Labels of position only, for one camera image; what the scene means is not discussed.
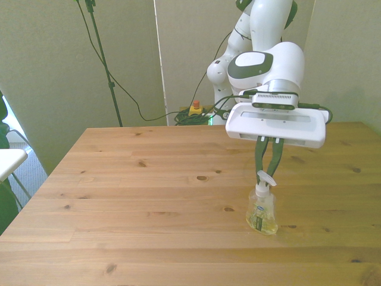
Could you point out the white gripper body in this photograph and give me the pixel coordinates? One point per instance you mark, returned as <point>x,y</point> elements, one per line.
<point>276,126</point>

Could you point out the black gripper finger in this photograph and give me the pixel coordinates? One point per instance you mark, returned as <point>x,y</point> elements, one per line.
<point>276,158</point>
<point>259,155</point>

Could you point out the clear yellow sanitizer pump bottle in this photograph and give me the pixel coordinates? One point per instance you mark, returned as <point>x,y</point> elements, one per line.
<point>262,213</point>

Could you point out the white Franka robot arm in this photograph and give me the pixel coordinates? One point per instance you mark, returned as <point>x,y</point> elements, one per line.
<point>279,59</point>

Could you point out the yellow emergency stop button box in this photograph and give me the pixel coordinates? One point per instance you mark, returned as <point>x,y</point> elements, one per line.
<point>196,109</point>

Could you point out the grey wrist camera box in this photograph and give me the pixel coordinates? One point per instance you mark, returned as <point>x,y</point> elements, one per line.
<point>275,99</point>

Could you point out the black camera stand pole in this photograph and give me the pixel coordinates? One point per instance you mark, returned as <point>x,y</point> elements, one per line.
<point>104,62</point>

